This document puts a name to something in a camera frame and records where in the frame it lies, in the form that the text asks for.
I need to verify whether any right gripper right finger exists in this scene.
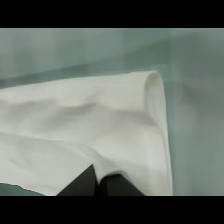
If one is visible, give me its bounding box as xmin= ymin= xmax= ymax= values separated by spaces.
xmin=98 ymin=172 xmax=147 ymax=197

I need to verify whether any white T-shirt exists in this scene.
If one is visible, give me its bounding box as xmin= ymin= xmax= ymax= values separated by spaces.
xmin=0 ymin=70 xmax=174 ymax=197

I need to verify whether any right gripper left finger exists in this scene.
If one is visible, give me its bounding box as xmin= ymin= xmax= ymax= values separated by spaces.
xmin=56 ymin=164 xmax=99 ymax=197

